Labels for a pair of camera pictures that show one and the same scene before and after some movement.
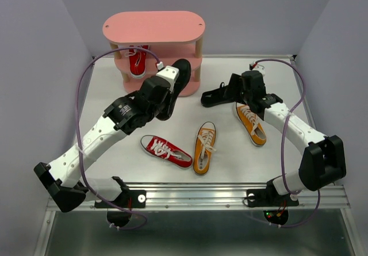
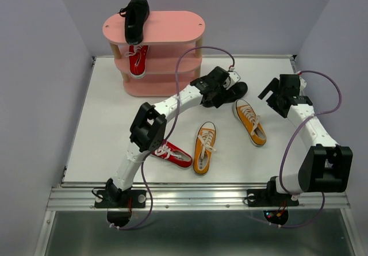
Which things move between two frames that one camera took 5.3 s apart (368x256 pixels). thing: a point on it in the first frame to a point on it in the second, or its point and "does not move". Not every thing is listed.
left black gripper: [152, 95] to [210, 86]
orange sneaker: [204, 145] does not move
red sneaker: [166, 151] does not move
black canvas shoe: [179, 87] to [135, 14]
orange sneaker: [252, 125] does not move
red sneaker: [137, 59] does not move
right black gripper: [236, 81] to [273, 86]
